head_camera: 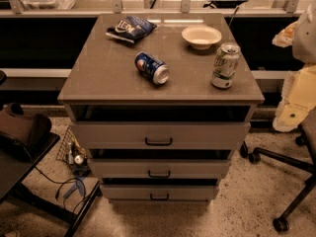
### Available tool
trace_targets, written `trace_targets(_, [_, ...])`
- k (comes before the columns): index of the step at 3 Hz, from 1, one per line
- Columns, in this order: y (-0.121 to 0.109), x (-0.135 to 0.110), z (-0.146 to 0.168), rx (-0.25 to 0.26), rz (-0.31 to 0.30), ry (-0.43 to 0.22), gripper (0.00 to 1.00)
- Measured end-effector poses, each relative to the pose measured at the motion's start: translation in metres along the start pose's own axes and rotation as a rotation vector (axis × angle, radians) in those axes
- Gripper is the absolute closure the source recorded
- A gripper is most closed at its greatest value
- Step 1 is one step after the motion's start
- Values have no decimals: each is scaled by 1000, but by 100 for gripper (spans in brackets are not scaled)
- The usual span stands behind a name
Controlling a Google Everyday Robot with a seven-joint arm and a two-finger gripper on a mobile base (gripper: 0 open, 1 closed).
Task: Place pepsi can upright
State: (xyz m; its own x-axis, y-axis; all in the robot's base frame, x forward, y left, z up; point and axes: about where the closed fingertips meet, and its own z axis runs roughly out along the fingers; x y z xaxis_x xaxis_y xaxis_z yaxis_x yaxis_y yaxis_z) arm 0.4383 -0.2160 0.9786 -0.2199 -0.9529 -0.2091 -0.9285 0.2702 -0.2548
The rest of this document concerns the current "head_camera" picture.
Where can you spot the middle drawer black handle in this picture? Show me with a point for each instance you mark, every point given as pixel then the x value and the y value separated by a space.
pixel 159 175

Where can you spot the drawer black handle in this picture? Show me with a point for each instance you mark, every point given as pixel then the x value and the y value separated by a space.
pixel 159 175
pixel 158 143
pixel 159 197

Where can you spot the top drawer black handle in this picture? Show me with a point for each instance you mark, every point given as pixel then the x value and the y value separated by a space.
pixel 158 143

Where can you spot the brown bag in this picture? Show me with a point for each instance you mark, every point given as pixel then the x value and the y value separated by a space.
pixel 22 135

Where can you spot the black office chair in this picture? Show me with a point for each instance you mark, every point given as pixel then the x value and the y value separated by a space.
pixel 307 138

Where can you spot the white bowl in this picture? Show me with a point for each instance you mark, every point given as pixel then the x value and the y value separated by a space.
pixel 201 37

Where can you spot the green white soda can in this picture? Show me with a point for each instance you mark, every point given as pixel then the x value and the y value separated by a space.
pixel 225 65

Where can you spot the blue pepsi can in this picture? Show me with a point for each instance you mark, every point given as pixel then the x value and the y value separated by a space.
pixel 152 68

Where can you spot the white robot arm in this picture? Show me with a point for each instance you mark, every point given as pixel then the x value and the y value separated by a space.
pixel 298 95

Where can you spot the blue chip bag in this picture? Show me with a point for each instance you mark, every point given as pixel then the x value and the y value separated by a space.
pixel 131 29

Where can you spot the black side table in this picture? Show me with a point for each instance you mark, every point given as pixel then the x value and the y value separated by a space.
pixel 13 171

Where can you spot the wire mesh basket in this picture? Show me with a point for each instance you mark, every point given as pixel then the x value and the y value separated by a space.
pixel 73 155

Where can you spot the bottom drawer black handle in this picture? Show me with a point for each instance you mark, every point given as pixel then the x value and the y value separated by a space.
pixel 159 197

